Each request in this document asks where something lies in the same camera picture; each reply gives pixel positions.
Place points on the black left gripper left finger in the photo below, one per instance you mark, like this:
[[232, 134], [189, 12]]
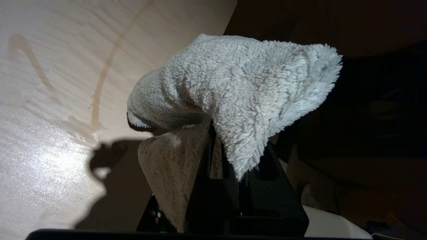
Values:
[[213, 206]]

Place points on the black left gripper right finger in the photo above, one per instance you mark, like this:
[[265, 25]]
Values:
[[270, 206]]

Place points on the light blue microfiber cloth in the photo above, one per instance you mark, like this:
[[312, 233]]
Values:
[[240, 86]]

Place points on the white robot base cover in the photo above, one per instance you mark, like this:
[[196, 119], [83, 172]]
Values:
[[327, 223]]

